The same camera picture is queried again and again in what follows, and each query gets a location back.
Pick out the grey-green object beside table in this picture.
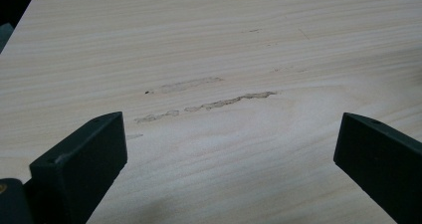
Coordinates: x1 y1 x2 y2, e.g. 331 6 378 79
0 22 15 55

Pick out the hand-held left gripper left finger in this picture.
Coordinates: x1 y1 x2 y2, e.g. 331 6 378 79
23 111 128 224

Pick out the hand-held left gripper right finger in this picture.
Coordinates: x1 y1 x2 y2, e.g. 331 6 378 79
333 112 422 224

